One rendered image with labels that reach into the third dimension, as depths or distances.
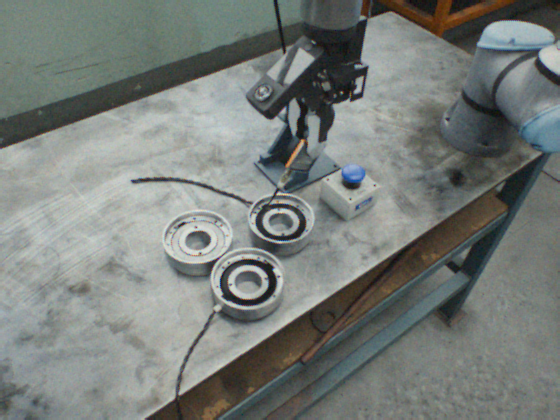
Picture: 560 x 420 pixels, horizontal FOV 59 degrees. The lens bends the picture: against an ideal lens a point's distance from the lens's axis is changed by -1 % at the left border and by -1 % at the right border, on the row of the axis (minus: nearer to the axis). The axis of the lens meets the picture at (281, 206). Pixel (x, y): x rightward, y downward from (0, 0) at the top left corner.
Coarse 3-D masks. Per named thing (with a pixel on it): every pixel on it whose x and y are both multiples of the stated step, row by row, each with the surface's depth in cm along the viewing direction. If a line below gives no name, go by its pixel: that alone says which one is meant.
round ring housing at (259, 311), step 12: (240, 252) 73; (252, 252) 74; (264, 252) 73; (216, 264) 71; (228, 264) 72; (276, 264) 72; (216, 276) 71; (240, 276) 72; (252, 276) 73; (264, 276) 71; (216, 288) 69; (264, 288) 70; (216, 300) 69; (276, 300) 68; (228, 312) 68; (240, 312) 67; (252, 312) 67; (264, 312) 68
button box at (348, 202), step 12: (324, 180) 83; (336, 180) 83; (372, 180) 84; (324, 192) 85; (336, 192) 82; (348, 192) 82; (360, 192) 82; (372, 192) 82; (336, 204) 83; (348, 204) 80; (360, 204) 82; (372, 204) 85; (348, 216) 82
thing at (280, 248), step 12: (252, 204) 79; (300, 204) 81; (252, 216) 79; (264, 216) 79; (276, 216) 80; (288, 216) 80; (312, 216) 78; (252, 228) 76; (312, 228) 77; (252, 240) 77; (264, 240) 75; (300, 240) 75; (276, 252) 76; (288, 252) 77
